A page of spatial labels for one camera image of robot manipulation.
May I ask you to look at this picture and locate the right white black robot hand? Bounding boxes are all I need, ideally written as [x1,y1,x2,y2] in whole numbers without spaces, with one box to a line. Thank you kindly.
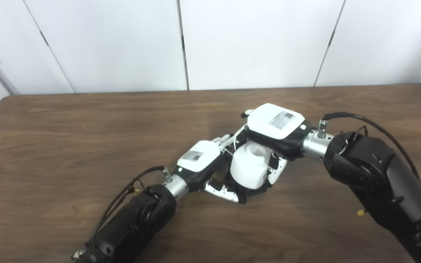
[225,103,308,189]

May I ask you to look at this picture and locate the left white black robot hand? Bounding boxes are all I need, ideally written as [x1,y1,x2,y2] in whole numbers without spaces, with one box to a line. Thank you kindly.
[174,134,248,204]

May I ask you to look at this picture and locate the round white plastic piece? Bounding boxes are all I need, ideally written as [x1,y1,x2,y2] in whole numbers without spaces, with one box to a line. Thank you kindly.
[230,142,272,190]

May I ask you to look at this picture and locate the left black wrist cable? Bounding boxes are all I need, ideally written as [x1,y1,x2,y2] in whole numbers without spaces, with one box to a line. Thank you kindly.
[72,165,173,260]

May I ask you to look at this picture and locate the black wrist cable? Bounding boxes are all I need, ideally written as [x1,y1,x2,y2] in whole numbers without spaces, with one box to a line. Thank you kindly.
[72,165,173,260]
[318,112,421,182]

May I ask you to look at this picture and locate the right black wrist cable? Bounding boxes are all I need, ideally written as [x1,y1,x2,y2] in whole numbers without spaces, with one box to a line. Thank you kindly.
[318,112,421,182]

